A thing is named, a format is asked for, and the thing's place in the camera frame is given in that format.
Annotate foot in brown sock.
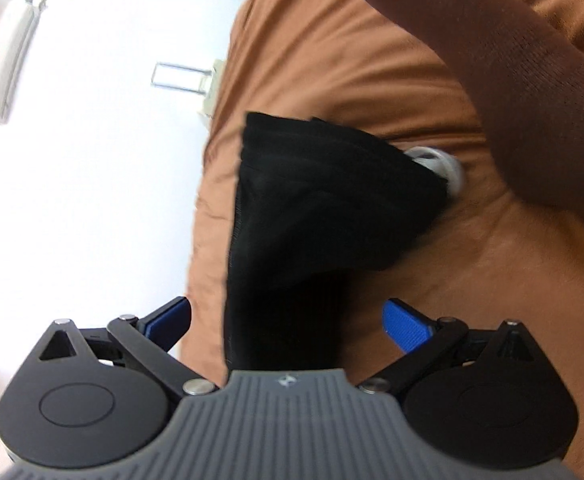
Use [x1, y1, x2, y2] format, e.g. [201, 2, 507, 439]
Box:
[365, 0, 584, 221]

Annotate black corduroy pants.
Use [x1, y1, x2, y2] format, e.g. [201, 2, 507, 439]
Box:
[223, 112, 463, 372]

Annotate cream suitcase with handle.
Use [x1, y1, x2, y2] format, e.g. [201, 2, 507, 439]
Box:
[151, 60, 226, 120]

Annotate orange bed cover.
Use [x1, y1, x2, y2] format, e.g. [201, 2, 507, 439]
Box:
[181, 0, 584, 478]

